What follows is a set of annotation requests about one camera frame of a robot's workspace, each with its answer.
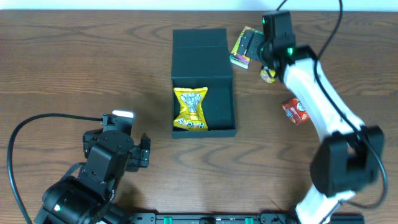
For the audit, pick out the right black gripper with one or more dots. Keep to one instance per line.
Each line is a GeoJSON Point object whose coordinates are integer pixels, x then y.
{"type": "Point", "coordinates": [254, 45]}

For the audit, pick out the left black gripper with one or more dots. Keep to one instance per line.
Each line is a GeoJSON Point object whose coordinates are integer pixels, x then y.
{"type": "Point", "coordinates": [143, 154]}

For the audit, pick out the yellow candy tube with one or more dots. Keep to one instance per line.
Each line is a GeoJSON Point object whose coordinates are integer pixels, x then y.
{"type": "Point", "coordinates": [267, 76]}

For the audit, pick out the green Pretz snack box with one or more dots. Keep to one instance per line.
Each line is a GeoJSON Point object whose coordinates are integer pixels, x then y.
{"type": "Point", "coordinates": [237, 56]}

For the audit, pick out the yellow Hacks candy bag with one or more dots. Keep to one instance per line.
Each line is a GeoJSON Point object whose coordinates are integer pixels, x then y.
{"type": "Point", "coordinates": [191, 116]}

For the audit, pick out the red Hello Panda box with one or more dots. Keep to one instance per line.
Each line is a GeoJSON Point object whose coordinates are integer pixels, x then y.
{"type": "Point", "coordinates": [295, 111]}

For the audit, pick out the black box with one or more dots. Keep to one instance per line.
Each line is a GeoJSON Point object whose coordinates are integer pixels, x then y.
{"type": "Point", "coordinates": [200, 58]}

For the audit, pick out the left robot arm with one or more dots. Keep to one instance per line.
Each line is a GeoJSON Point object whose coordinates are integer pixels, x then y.
{"type": "Point", "coordinates": [86, 192]}

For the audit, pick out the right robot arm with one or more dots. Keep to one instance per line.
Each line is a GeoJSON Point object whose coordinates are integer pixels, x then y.
{"type": "Point", "coordinates": [347, 167]}

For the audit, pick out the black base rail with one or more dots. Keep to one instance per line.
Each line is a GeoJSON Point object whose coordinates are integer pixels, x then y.
{"type": "Point", "coordinates": [264, 218]}

